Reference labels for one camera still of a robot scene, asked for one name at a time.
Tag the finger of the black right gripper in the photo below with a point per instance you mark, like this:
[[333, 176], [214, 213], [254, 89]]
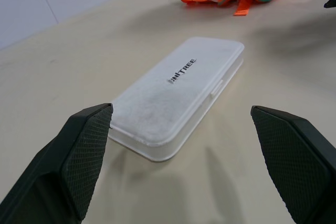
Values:
[[331, 1]]

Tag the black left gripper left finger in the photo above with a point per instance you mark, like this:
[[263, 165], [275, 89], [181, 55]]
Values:
[[55, 171]]

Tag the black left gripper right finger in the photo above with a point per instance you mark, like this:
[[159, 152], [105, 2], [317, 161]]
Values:
[[294, 166]]

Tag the white plastic case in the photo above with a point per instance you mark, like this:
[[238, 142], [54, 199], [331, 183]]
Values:
[[178, 95]]

